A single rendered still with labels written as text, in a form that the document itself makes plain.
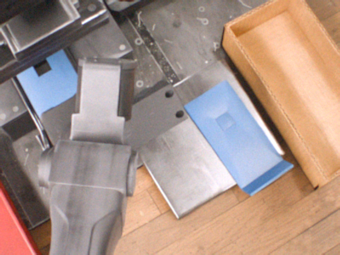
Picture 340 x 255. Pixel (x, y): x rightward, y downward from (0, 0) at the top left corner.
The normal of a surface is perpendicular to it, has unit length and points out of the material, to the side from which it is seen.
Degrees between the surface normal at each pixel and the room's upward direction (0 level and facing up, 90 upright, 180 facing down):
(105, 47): 0
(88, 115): 25
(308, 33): 90
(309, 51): 0
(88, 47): 0
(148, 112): 29
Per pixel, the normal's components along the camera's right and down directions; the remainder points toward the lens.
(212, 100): 0.01, -0.25
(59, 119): 0.27, 0.18
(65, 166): 0.04, -0.66
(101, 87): -0.03, 0.17
